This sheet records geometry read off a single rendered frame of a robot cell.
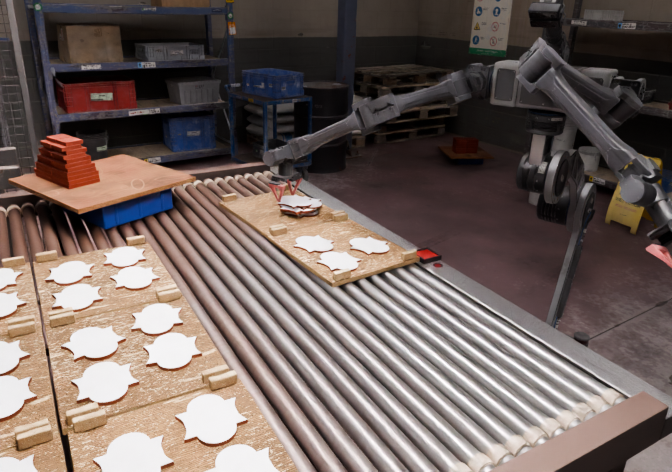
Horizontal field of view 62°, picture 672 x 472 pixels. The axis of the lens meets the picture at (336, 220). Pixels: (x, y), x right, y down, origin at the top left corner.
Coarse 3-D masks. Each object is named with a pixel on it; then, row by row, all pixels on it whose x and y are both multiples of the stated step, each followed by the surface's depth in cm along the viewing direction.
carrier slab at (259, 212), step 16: (272, 192) 242; (288, 192) 242; (224, 208) 225; (240, 208) 222; (256, 208) 223; (272, 208) 223; (320, 208) 225; (256, 224) 207; (272, 224) 208; (288, 224) 208; (304, 224) 209
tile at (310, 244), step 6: (300, 240) 193; (306, 240) 193; (312, 240) 193; (318, 240) 193; (324, 240) 193; (330, 240) 193; (294, 246) 189; (300, 246) 188; (306, 246) 188; (312, 246) 188; (318, 246) 188; (324, 246) 189; (330, 246) 189; (312, 252) 185; (318, 252) 186; (324, 252) 186
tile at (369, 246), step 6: (354, 240) 194; (360, 240) 194; (366, 240) 194; (372, 240) 194; (354, 246) 189; (360, 246) 189; (366, 246) 190; (372, 246) 190; (378, 246) 190; (384, 246) 190; (366, 252) 185; (372, 252) 186; (378, 252) 186; (384, 252) 186
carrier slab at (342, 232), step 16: (320, 224) 209; (336, 224) 209; (352, 224) 210; (272, 240) 195; (288, 240) 194; (336, 240) 196; (384, 240) 197; (304, 256) 183; (352, 256) 184; (368, 256) 184; (384, 256) 185; (400, 256) 185; (320, 272) 172; (352, 272) 173; (368, 272) 174
